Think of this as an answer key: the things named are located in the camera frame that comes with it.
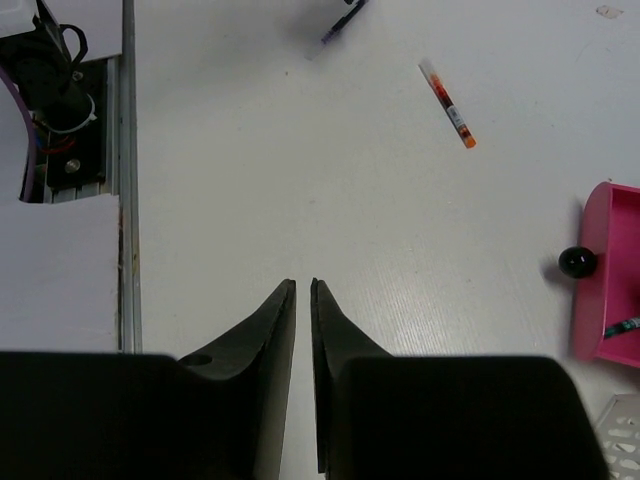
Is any purple pen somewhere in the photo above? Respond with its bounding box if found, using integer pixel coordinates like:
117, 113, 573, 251
305, 0, 369, 61

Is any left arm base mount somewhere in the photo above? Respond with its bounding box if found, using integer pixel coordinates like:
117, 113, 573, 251
1, 1, 116, 203

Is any orange tipped pen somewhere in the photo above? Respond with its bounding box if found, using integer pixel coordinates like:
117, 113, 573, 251
418, 58, 477, 149

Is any white plastic file rack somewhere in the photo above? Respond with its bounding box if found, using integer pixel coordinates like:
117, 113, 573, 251
596, 394, 640, 480

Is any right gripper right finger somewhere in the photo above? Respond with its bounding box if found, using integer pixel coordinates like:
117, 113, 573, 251
310, 278, 392, 474

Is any green pen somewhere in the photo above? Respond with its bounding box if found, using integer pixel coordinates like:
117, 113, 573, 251
603, 317, 640, 340

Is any black pink drawer organizer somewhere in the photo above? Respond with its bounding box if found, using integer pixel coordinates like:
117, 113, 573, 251
558, 182, 639, 368

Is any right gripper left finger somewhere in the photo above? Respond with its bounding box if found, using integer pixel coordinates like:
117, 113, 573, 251
179, 279, 296, 479

